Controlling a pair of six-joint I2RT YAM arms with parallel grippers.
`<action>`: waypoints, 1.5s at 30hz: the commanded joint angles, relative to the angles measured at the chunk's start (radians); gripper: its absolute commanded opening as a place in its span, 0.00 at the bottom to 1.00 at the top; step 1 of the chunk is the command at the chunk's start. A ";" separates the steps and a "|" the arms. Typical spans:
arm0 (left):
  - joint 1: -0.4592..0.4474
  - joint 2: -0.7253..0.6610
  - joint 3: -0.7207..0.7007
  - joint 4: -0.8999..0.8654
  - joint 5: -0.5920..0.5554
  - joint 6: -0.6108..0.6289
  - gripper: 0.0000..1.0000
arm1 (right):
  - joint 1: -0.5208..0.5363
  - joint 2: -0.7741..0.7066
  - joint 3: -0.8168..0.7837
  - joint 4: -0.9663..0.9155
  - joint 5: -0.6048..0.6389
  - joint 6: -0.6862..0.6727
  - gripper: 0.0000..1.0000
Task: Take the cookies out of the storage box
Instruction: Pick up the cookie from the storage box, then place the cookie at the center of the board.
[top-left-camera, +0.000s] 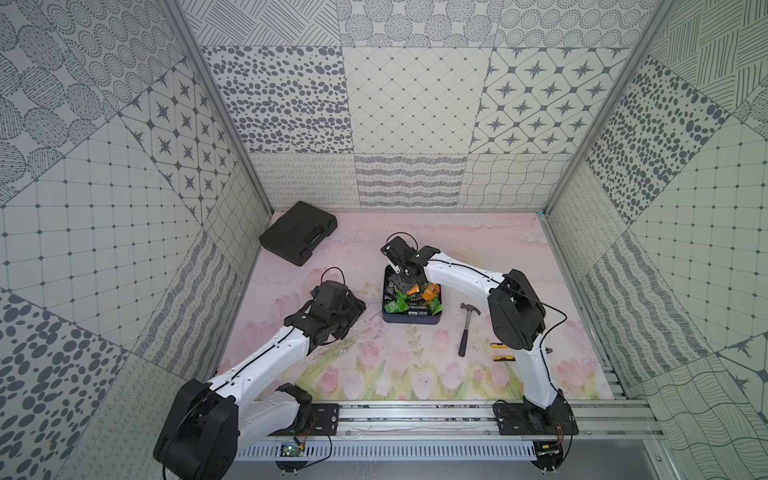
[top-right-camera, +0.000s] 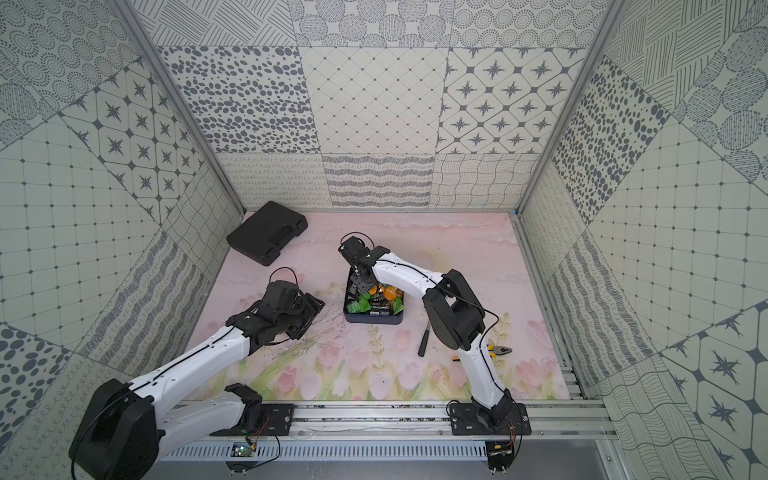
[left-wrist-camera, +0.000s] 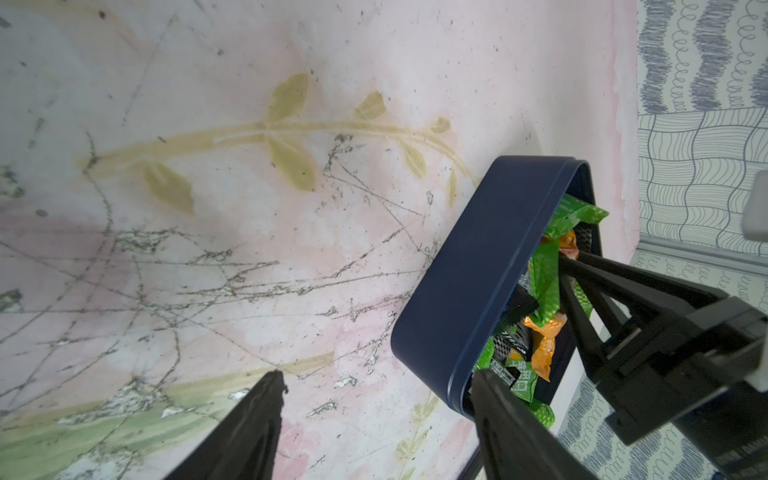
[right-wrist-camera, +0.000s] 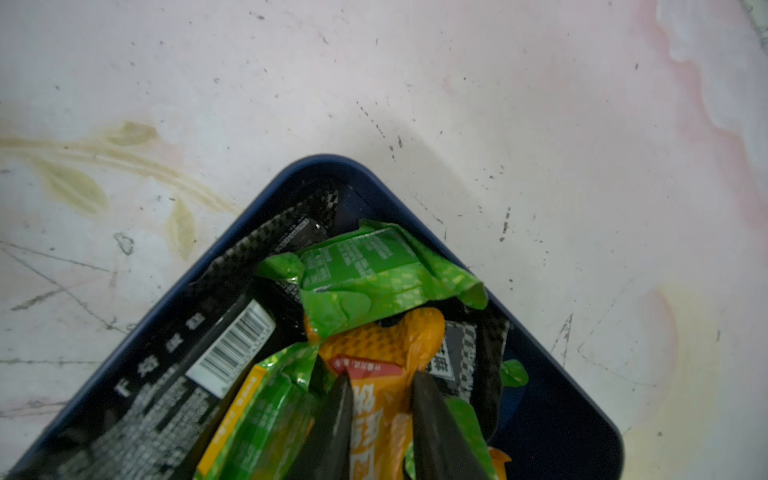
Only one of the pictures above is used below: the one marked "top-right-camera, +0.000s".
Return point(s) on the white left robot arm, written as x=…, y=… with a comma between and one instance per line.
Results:
x=128, y=426

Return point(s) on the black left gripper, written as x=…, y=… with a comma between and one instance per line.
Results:
x=306, y=309

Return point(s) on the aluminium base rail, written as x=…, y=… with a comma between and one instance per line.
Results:
x=384, y=422

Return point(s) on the black plastic tool case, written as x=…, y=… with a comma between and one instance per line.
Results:
x=263, y=235

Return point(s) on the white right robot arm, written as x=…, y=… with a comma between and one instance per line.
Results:
x=457, y=319

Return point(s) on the dark blue storage box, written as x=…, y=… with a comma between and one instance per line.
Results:
x=379, y=305

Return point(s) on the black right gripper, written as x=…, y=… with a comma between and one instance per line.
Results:
x=357, y=282

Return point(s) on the black handled hammer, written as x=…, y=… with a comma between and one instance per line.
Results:
x=424, y=341

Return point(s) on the yellow black pliers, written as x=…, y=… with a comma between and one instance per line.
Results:
x=494, y=351

